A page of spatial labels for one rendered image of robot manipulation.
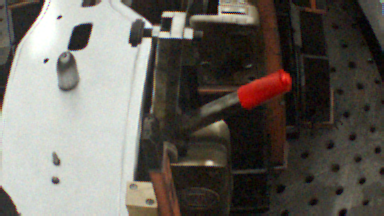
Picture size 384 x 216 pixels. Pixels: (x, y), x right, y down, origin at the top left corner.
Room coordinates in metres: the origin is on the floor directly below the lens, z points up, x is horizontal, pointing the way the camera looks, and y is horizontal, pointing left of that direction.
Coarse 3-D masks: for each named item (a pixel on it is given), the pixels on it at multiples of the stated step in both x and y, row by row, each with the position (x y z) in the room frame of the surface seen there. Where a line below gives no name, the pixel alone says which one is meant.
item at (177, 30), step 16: (176, 16) 0.69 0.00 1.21; (144, 32) 0.69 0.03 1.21; (160, 32) 0.67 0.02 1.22; (176, 32) 0.67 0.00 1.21; (192, 32) 0.68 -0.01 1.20; (160, 48) 0.67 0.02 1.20; (176, 48) 0.67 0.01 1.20; (160, 64) 0.67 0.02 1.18; (176, 64) 0.67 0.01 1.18; (160, 80) 0.67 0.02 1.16; (176, 80) 0.67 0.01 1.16; (160, 96) 0.67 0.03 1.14; (176, 96) 0.67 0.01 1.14; (160, 112) 0.67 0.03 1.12; (176, 112) 0.68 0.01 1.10; (160, 128) 0.67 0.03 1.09
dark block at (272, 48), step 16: (272, 0) 0.89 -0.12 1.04; (272, 16) 0.88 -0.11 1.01; (272, 32) 0.89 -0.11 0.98; (272, 48) 0.89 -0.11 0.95; (272, 64) 0.89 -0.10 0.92; (272, 112) 0.89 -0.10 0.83; (272, 128) 0.89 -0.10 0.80; (272, 144) 0.89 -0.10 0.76; (288, 144) 0.92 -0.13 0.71; (272, 160) 0.89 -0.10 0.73
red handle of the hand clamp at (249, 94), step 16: (256, 80) 0.68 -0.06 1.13; (272, 80) 0.66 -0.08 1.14; (288, 80) 0.66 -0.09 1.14; (224, 96) 0.68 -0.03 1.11; (240, 96) 0.67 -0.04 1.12; (256, 96) 0.66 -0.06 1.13; (272, 96) 0.66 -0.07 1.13; (192, 112) 0.69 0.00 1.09; (208, 112) 0.67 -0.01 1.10; (224, 112) 0.67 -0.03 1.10; (176, 128) 0.68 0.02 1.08; (192, 128) 0.67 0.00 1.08
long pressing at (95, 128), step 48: (48, 0) 1.02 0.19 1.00; (48, 48) 0.91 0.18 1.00; (96, 48) 0.88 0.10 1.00; (144, 48) 0.86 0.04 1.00; (48, 96) 0.82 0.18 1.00; (96, 96) 0.80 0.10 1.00; (144, 96) 0.79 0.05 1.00; (0, 144) 0.75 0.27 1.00; (48, 144) 0.74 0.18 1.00; (96, 144) 0.74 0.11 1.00; (48, 192) 0.67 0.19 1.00; (96, 192) 0.67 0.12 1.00
